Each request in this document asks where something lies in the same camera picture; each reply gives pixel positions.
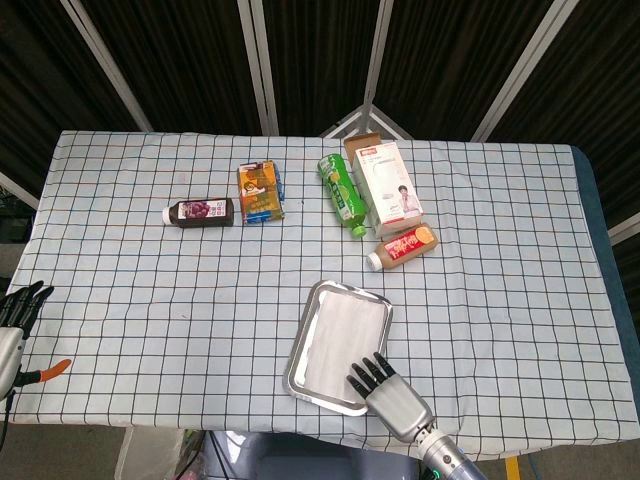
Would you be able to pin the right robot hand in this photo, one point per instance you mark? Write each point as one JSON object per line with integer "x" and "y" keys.
{"x": 397, "y": 402}

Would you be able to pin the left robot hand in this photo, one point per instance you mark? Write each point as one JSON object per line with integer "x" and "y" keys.
{"x": 7, "y": 345}

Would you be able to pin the clear plastic sheet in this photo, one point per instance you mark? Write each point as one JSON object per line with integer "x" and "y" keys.
{"x": 345, "y": 335}

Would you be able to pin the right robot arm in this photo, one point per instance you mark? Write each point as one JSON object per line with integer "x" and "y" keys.
{"x": 447, "y": 457}

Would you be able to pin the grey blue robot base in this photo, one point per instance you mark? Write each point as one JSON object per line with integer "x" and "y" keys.
{"x": 300, "y": 457}

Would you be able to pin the silver metal tray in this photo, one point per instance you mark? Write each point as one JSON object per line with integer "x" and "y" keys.
{"x": 302, "y": 345}

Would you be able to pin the brown drink bottle red label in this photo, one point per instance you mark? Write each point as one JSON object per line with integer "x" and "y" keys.
{"x": 405, "y": 247}

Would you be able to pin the checkered light blue tablecloth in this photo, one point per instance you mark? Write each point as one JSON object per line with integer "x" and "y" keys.
{"x": 200, "y": 300}

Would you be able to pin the green tea bottle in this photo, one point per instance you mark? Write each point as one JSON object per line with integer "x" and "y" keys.
{"x": 342, "y": 192}

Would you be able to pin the white carton box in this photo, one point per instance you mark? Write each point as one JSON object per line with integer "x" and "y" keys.
{"x": 387, "y": 185}

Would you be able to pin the dark grape juice bottle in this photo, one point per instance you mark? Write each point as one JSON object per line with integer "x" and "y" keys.
{"x": 200, "y": 212}

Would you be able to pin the orange snack packet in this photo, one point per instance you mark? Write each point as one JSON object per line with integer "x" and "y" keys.
{"x": 260, "y": 192}

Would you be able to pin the blue padded table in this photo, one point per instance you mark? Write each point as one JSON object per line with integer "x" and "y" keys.
{"x": 600, "y": 210}

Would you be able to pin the silver aluminium frame bar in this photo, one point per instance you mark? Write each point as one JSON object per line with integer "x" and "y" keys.
{"x": 377, "y": 50}
{"x": 525, "y": 70}
{"x": 20, "y": 192}
{"x": 105, "y": 65}
{"x": 625, "y": 227}

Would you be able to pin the triangular aluminium frame foot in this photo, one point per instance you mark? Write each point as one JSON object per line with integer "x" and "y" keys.
{"x": 367, "y": 120}

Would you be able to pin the double aluminium frame bar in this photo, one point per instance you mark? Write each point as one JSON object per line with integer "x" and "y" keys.
{"x": 260, "y": 65}

